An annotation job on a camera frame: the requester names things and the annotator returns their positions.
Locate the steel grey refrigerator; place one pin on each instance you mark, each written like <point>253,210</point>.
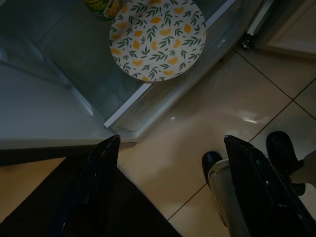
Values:
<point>37,118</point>

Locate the grey robot leg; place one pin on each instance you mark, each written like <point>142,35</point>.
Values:
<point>309,163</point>
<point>222,187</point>

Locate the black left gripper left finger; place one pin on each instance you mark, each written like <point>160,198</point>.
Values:
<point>91,187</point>

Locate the glass fridge shelf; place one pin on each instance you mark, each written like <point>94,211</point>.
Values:
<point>81,61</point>

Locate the green instant noodle cup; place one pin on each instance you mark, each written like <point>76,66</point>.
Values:
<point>103,12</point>

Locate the lemon print plate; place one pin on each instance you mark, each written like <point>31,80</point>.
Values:
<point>158,42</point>

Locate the open fridge door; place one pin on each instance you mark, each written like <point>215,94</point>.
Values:
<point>291,29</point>

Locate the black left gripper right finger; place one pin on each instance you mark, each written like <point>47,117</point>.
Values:
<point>266,202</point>

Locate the black robot foot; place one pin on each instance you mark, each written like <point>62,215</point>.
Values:
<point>211,160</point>
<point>279,145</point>

